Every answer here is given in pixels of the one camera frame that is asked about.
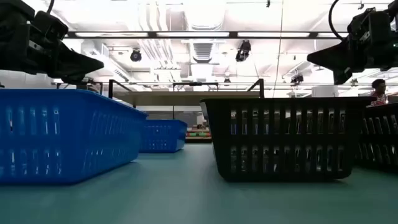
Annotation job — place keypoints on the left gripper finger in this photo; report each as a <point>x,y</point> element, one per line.
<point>74,80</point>
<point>74,63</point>

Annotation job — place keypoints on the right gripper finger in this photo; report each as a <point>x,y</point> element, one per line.
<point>342,76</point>
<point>335,57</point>

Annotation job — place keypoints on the blue slotted plastic basket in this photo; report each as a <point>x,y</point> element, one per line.
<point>77,140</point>
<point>164,137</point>

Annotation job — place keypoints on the black slotted plastic basket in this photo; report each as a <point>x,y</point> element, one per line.
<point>382,138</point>
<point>280,139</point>

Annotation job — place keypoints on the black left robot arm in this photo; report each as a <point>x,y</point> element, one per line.
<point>15,7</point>

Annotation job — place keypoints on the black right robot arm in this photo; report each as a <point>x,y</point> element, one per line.
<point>394,7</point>

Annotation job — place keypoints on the wooden shelf with black legs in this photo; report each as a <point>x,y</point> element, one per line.
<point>186,98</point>

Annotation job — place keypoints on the white cylindrical container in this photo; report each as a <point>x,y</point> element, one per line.
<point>325,91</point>

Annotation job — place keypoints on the person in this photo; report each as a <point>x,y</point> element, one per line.
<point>379,93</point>

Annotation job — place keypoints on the black ceiling-mounted device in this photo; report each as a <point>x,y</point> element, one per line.
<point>136,56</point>
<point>297,78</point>
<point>243,51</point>

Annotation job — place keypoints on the ceiling air vent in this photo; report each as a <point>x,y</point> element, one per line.
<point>202,51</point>

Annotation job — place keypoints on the red and green striped object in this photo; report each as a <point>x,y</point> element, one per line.
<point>199,133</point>

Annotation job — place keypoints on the green table mat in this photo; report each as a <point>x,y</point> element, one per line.
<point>186,199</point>

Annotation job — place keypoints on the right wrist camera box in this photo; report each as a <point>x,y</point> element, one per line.
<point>370,25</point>

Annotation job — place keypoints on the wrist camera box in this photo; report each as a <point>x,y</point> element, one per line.
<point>49,26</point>
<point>370,25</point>

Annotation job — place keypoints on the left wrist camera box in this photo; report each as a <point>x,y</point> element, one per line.
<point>49,26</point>

